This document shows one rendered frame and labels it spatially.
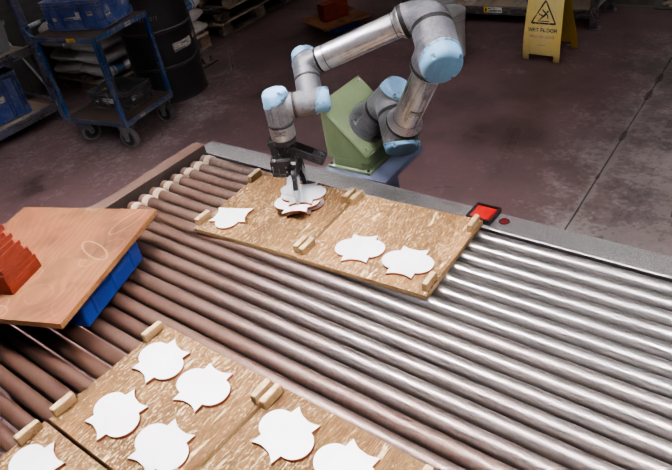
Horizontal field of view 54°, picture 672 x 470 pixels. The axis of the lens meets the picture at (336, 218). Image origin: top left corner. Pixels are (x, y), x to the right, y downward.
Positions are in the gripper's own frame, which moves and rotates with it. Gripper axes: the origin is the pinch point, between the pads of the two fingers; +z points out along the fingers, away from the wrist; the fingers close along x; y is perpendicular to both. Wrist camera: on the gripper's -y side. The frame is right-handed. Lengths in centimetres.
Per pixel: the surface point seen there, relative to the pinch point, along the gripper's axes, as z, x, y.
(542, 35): 78, -322, -108
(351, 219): 4.0, 9.9, -16.0
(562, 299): 6, 46, -72
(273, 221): 4.0, 8.8, 8.7
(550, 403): 6, 77, -65
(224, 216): 3.2, 5.7, 25.5
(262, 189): 4.1, -10.5, 16.9
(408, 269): 3.1, 35.6, -34.5
